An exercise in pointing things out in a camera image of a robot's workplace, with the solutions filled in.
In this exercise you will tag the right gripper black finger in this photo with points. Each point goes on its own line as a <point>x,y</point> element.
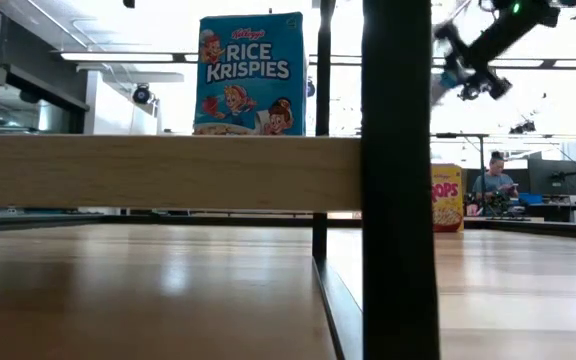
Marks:
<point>450,40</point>
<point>443,90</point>

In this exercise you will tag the yellow Corn Pops cereal box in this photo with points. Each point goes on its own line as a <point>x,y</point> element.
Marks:
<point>447,200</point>

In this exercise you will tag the blue Rice Krispies cereal box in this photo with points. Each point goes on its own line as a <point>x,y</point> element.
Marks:
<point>248,75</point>

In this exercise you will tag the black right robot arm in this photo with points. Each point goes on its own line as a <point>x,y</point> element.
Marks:
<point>498,35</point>

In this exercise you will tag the long ceiling light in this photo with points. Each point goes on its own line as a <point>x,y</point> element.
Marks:
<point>518,63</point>
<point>118,57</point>

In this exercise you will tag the black ceiling fixture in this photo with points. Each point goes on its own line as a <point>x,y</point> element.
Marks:
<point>523,128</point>

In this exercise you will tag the black T-shaped stand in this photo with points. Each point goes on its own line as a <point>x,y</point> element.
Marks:
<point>482,165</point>

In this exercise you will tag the person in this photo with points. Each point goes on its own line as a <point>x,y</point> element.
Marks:
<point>493,182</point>

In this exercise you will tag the blue bin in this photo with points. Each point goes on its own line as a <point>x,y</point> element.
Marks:
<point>532,199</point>

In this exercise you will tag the round black ceiling lamp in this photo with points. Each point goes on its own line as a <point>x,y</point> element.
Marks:
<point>141,94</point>

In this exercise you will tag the wooden shelf with black frame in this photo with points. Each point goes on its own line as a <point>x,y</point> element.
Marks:
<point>168,172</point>

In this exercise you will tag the black metal table frame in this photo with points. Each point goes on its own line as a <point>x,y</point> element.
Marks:
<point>118,220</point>

